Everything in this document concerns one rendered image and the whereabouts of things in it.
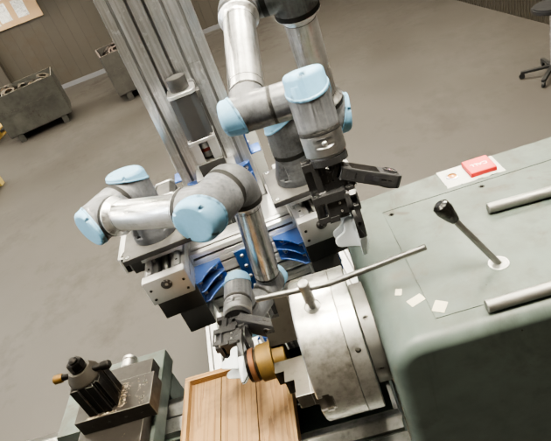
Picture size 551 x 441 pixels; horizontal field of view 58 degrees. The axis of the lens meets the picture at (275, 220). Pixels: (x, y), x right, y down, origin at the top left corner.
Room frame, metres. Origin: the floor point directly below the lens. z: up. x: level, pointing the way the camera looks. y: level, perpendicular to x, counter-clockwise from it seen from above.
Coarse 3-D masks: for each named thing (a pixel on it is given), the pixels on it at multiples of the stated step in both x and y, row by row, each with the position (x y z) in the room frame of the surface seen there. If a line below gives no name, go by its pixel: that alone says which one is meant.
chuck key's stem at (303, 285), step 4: (300, 280) 0.73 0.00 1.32; (304, 280) 0.73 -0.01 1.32; (300, 284) 0.72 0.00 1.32; (304, 284) 0.72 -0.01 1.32; (308, 284) 0.72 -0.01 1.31; (300, 288) 0.71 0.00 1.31; (304, 288) 0.71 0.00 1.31; (308, 288) 0.71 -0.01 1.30; (304, 292) 0.72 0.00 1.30; (308, 292) 0.72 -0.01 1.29; (312, 292) 0.73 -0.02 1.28; (304, 296) 0.72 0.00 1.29; (308, 296) 0.72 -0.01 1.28; (312, 296) 0.72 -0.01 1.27; (304, 300) 0.73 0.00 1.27; (308, 300) 0.72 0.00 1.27; (312, 300) 0.72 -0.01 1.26; (308, 304) 0.74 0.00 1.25; (312, 304) 0.73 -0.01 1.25; (312, 308) 0.73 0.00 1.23; (316, 308) 0.73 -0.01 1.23
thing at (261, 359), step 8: (264, 344) 0.81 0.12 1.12; (248, 352) 0.80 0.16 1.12; (256, 352) 0.79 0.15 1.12; (264, 352) 0.78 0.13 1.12; (272, 352) 0.78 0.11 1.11; (280, 352) 0.78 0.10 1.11; (288, 352) 0.81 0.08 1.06; (248, 360) 0.78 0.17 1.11; (256, 360) 0.77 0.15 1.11; (264, 360) 0.77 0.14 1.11; (272, 360) 0.76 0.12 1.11; (280, 360) 0.76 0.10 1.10; (248, 368) 0.77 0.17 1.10; (256, 368) 0.77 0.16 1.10; (264, 368) 0.76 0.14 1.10; (272, 368) 0.75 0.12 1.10; (248, 376) 0.76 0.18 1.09; (256, 376) 0.76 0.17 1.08; (264, 376) 0.75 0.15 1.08; (272, 376) 0.75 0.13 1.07
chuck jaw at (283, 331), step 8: (288, 296) 0.84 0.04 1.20; (280, 304) 0.83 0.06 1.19; (288, 304) 0.83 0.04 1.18; (280, 312) 0.82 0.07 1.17; (288, 312) 0.82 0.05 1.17; (272, 320) 0.82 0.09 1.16; (280, 320) 0.81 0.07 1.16; (288, 320) 0.81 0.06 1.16; (280, 328) 0.81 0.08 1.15; (288, 328) 0.80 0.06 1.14; (272, 336) 0.80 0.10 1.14; (280, 336) 0.80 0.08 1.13; (288, 336) 0.79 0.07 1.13; (272, 344) 0.79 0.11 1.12; (280, 344) 0.79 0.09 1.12
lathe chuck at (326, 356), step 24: (288, 288) 0.82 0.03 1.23; (336, 312) 0.71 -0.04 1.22; (312, 336) 0.69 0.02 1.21; (336, 336) 0.67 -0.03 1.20; (312, 360) 0.66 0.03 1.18; (336, 360) 0.65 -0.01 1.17; (312, 384) 0.64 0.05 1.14; (336, 384) 0.63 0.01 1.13; (336, 408) 0.62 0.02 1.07; (360, 408) 0.62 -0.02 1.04
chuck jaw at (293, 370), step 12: (288, 360) 0.75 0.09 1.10; (300, 360) 0.74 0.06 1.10; (276, 372) 0.73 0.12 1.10; (288, 372) 0.72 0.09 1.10; (300, 372) 0.71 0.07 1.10; (288, 384) 0.70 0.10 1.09; (300, 384) 0.68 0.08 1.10; (300, 396) 0.65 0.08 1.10; (312, 396) 0.65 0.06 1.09; (324, 396) 0.63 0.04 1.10; (324, 408) 0.63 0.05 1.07
